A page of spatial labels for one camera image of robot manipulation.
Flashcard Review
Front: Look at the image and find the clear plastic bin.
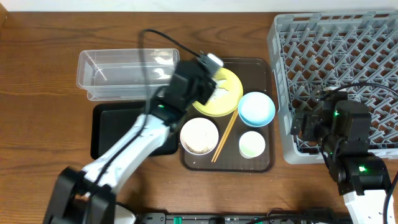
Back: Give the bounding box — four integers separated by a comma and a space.
76, 49, 180, 101

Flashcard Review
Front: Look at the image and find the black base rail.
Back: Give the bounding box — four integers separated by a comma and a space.
136, 212, 352, 224

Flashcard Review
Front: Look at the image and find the wooden chopstick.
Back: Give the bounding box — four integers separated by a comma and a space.
211, 109, 238, 162
213, 111, 239, 164

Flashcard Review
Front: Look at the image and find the black plastic tray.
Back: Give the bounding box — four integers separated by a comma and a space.
90, 101, 179, 160

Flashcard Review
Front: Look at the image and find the small pale green cup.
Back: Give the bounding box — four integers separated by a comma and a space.
239, 131, 266, 159

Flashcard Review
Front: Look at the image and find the light blue bowl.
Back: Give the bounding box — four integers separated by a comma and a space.
238, 91, 276, 128

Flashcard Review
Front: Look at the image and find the white bowl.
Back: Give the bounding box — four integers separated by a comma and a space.
180, 118, 219, 156

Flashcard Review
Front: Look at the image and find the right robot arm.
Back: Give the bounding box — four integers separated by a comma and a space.
290, 100, 397, 223

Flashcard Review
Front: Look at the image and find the grey dishwasher rack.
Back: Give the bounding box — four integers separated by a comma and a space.
267, 11, 397, 164

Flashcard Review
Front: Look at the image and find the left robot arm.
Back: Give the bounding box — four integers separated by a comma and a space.
44, 55, 223, 223

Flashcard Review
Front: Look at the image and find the yellow plate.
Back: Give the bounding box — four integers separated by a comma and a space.
193, 68, 243, 117

